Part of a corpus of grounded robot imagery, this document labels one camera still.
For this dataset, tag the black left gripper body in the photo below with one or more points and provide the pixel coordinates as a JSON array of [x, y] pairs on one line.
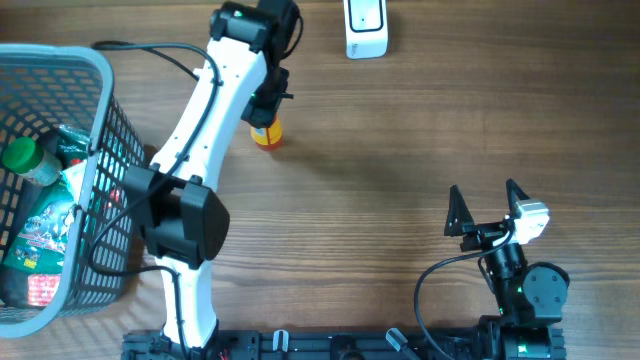
[[264, 101]]

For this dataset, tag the small red packet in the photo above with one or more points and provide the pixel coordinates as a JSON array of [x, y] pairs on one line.
[[42, 289]]

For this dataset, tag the green glove package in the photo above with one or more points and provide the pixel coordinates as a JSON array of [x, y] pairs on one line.
[[41, 242]]

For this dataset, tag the grey plastic mesh basket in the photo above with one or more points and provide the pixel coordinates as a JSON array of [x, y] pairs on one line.
[[42, 88]]

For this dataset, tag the white barcode scanner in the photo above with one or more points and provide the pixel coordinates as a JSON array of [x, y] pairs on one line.
[[366, 28]]

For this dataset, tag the green lid white jar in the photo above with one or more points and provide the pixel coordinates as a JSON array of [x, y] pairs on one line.
[[30, 160]]

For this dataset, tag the red sauce bottle green cap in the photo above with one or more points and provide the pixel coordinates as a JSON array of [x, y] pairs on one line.
[[268, 138]]

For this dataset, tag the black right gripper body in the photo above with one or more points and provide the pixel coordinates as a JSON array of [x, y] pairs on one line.
[[482, 236]]

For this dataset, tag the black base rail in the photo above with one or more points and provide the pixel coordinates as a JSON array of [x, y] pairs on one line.
[[345, 345]]

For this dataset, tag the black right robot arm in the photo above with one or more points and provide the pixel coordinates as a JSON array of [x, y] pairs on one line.
[[529, 296]]

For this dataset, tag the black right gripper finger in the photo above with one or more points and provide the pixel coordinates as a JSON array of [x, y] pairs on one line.
[[514, 195], [459, 220]]

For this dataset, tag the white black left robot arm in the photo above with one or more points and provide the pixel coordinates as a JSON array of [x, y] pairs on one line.
[[179, 216]]

